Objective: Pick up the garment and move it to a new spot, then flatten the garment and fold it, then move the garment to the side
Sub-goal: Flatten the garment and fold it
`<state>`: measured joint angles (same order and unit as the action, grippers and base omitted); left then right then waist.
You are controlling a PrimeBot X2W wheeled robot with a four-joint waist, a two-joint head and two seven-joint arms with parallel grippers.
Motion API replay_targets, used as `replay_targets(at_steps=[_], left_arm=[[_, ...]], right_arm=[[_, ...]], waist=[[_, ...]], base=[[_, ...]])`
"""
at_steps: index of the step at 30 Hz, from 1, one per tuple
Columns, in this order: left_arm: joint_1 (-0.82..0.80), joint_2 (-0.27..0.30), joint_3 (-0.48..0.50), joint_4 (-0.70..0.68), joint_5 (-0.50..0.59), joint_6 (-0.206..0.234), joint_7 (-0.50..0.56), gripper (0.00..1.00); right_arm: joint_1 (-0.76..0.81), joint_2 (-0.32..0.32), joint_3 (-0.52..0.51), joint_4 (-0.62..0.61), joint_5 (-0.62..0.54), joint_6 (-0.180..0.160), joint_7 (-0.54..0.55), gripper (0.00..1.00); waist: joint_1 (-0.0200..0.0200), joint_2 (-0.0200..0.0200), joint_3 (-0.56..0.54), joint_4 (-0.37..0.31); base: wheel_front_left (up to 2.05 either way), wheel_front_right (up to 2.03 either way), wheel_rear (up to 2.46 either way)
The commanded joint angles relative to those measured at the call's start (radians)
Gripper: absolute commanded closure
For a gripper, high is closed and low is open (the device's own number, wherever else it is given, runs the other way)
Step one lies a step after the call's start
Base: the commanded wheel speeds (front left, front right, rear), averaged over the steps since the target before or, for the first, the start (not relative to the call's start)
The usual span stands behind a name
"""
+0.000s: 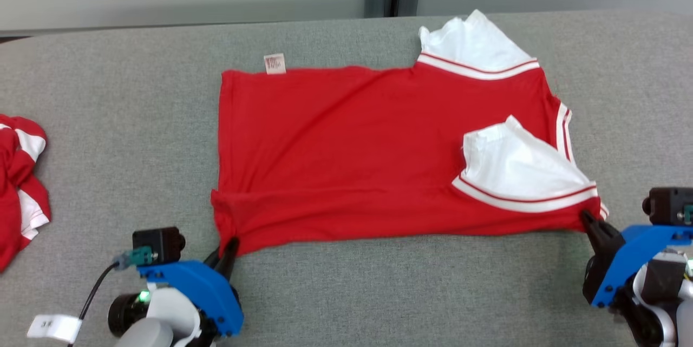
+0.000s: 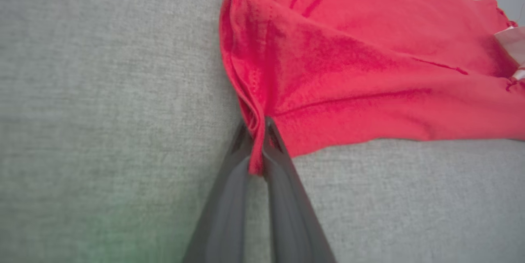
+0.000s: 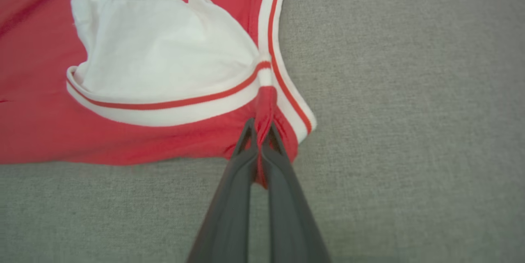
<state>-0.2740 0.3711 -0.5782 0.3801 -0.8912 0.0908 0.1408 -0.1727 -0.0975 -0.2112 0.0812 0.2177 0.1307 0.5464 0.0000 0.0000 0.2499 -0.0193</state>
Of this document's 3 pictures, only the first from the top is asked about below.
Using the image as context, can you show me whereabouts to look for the blue left camera mount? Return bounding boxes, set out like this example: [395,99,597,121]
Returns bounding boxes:
[137,260,244,338]

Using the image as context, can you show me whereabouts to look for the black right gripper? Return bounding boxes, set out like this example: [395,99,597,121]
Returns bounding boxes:
[580,211,626,305]

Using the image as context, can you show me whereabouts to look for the red white shorts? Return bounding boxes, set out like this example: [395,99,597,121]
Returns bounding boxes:
[0,114,51,272]

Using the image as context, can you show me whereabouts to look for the red white basketball jersey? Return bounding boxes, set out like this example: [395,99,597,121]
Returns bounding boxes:
[210,9,610,257]

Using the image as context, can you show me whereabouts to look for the blue right camera mount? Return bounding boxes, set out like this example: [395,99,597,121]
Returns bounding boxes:
[591,224,693,307]

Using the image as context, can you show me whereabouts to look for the left teal plug black cable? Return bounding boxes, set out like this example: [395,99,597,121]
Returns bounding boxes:
[68,247,155,347]

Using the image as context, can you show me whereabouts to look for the white cable label tag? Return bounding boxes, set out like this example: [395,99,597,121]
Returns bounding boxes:
[27,313,83,344]

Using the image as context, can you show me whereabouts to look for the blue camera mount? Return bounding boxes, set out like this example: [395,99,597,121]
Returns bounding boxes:
[137,260,244,338]
[591,224,693,307]

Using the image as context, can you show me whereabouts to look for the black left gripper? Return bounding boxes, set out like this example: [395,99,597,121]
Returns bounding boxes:
[189,236,240,347]

